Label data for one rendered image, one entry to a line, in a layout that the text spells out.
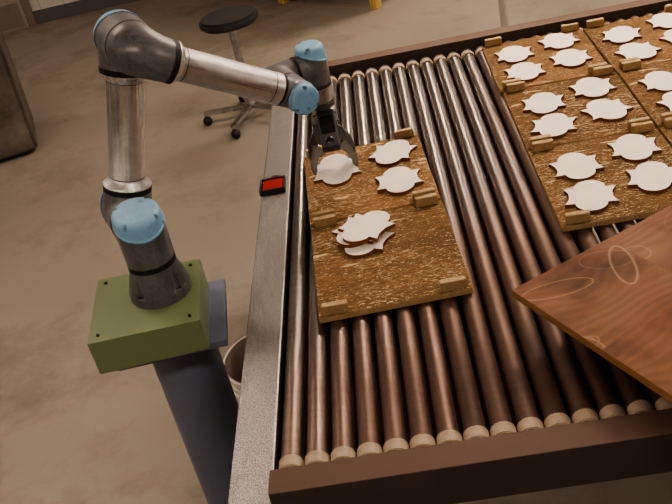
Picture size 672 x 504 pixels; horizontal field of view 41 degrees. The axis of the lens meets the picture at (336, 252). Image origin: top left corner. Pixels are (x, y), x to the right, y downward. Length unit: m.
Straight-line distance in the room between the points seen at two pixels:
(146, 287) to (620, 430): 1.11
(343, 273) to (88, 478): 1.48
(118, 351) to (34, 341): 1.97
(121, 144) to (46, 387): 1.81
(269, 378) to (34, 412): 1.90
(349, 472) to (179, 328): 0.65
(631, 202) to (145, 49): 1.18
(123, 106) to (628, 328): 1.19
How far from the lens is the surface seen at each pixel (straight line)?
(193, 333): 2.10
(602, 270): 1.84
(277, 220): 2.45
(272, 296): 2.15
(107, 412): 3.52
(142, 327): 2.11
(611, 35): 3.21
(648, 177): 2.34
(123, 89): 2.10
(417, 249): 2.16
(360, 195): 2.44
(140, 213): 2.09
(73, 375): 3.78
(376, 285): 2.06
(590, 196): 2.27
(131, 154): 2.16
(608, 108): 2.70
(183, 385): 2.29
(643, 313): 1.73
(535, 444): 1.61
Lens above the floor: 2.10
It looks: 32 degrees down
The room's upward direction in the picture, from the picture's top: 13 degrees counter-clockwise
